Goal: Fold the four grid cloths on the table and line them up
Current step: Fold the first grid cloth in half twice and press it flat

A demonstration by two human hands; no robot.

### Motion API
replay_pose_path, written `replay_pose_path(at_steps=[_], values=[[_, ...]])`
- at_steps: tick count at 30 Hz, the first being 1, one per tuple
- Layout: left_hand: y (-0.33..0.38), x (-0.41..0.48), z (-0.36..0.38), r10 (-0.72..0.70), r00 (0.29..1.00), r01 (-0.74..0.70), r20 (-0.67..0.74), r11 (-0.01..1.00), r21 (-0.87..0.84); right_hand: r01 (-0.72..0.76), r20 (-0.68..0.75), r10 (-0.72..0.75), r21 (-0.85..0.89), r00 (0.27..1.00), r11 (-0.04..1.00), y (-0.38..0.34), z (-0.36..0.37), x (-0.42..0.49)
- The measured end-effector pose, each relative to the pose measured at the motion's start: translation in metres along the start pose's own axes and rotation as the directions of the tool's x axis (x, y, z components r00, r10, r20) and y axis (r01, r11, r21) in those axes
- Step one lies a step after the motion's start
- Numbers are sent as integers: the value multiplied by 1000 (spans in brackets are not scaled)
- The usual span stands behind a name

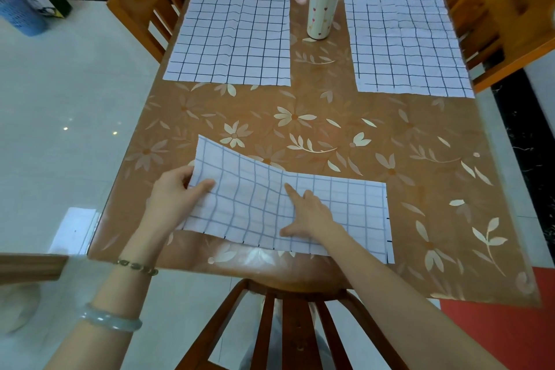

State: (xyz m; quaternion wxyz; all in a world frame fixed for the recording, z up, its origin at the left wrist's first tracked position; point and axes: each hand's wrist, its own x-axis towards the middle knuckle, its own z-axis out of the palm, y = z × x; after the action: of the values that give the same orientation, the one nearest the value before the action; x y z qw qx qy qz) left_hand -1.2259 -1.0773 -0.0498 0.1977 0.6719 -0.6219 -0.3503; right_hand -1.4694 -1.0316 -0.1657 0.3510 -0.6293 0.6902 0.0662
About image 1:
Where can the person's right hand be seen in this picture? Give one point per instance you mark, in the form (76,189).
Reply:
(314,220)

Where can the person's left hand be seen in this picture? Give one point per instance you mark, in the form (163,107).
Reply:
(167,205)

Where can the white black-grid napkin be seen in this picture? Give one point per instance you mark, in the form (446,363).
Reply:
(403,44)
(247,205)
(230,36)

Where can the person's left forearm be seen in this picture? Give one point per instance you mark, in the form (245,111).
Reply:
(125,291)

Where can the person's right forearm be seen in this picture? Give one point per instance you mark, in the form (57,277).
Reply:
(399,309)

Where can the person's grey trousers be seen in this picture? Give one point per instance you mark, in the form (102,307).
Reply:
(276,330)

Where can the brown floral wooden table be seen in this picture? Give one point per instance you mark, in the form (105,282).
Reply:
(347,131)

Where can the pale jade bangle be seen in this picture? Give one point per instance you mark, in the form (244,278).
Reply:
(108,322)

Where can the white trash bin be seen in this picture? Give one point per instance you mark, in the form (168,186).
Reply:
(17,309)

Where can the red floor mat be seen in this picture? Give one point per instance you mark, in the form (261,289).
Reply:
(511,330)

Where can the blue plastic bin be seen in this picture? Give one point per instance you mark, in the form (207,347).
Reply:
(19,14)

